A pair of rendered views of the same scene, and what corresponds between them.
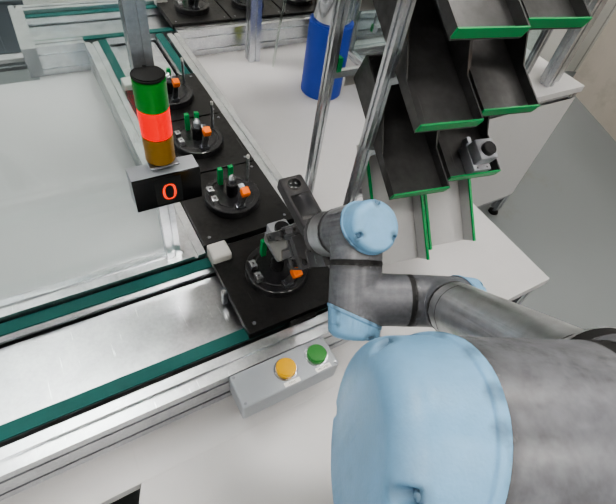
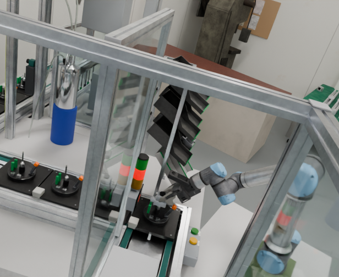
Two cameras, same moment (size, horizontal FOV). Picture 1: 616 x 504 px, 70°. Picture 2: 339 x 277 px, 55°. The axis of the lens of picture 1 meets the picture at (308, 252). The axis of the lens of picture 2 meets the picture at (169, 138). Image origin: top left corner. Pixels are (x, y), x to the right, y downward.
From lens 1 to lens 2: 119 cm
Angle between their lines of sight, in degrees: 44
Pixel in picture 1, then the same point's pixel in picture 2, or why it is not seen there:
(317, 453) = (215, 263)
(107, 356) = not seen: outside the picture
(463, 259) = not seen: hidden behind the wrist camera
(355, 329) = (233, 197)
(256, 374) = (189, 248)
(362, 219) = (221, 168)
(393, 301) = (234, 186)
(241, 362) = (181, 248)
